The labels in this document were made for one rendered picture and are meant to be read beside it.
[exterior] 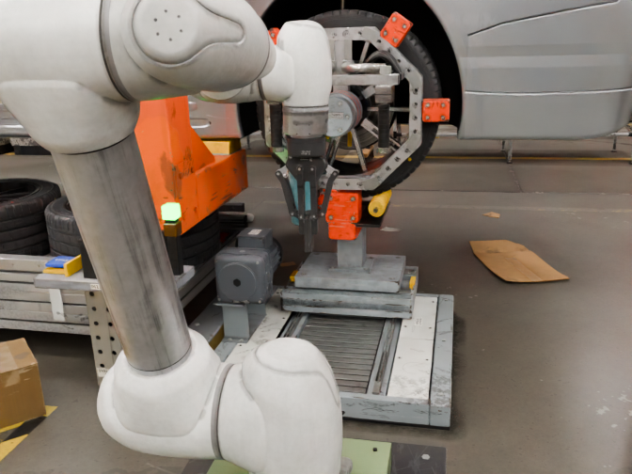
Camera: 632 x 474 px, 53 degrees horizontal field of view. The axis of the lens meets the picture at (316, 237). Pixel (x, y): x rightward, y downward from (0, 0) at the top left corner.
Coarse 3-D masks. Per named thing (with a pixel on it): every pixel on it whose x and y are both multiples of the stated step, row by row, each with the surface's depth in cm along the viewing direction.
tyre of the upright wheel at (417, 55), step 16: (320, 16) 215; (336, 16) 213; (352, 16) 212; (368, 16) 211; (384, 16) 220; (400, 48) 212; (416, 48) 211; (416, 64) 212; (432, 64) 213; (432, 80) 213; (432, 96) 214; (432, 128) 217; (432, 144) 220; (416, 160) 222; (400, 176) 225; (368, 192) 229
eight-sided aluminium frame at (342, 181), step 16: (336, 32) 207; (352, 32) 206; (368, 32) 204; (384, 48) 205; (400, 64) 205; (416, 80) 205; (416, 96) 207; (416, 112) 209; (416, 128) 210; (416, 144) 212; (400, 160) 215; (352, 176) 224; (368, 176) 223; (384, 176) 217
